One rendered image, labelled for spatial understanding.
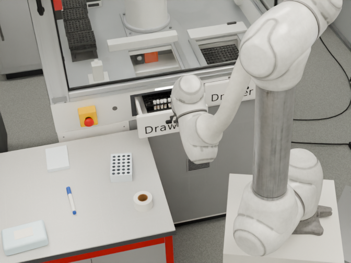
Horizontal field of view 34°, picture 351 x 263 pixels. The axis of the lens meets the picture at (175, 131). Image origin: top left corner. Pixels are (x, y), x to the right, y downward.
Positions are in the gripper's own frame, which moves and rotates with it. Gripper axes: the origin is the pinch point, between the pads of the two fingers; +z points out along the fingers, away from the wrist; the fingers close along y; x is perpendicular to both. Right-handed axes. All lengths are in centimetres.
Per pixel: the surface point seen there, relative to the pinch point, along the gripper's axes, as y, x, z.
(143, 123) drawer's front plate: 3.1, 12.2, 7.2
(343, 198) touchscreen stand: -37, -94, 85
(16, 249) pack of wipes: -37, 65, -8
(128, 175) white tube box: -16.5, 22.1, 5.4
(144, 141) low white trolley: -1.1, 11.9, 20.7
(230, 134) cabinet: -0.6, -29.6, 38.9
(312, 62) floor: 68, -133, 162
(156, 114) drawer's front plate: 5.1, 6.7, 4.6
